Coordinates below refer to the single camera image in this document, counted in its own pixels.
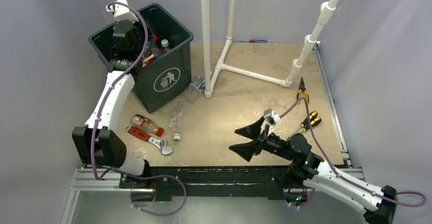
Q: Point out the yellow handle pliers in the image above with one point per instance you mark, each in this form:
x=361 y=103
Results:
x=302 y=91

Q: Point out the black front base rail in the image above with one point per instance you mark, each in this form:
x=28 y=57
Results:
x=214 y=181

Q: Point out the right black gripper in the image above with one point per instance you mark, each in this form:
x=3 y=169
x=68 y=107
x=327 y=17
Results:
x=246 y=149

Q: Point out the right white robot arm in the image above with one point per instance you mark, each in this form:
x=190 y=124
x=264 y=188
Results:
x=307 y=169

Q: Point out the red cap tea bottle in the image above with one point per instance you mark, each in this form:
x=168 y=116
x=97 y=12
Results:
x=147 y=125

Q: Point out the crushed clear bottle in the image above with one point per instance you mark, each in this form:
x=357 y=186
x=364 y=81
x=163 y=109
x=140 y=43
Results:
x=176 y=119

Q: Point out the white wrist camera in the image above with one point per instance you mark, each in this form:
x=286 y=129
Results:
x=121 y=12
x=272 y=119

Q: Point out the clear bottle near bin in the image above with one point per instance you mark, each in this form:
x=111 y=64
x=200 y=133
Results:
x=195 y=89

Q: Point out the dark green trash bin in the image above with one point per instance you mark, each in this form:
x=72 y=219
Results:
x=166 y=77

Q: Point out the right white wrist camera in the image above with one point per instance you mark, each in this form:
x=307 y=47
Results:
x=272 y=119

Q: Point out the white PVC pipe frame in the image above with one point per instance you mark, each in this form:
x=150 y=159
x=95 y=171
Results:
x=326 y=12

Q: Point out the red handle adjustable wrench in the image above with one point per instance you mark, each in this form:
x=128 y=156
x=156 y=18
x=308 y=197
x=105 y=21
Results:
x=161 y=144

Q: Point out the yellow red tea bottle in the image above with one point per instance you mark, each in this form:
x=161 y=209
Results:
x=148 y=59

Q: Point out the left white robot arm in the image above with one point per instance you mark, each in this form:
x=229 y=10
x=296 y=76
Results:
x=96 y=141

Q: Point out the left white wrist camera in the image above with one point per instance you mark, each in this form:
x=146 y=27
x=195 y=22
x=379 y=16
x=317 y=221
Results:
x=121 y=12

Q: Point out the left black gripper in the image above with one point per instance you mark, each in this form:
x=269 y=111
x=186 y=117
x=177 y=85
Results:
x=136 y=26

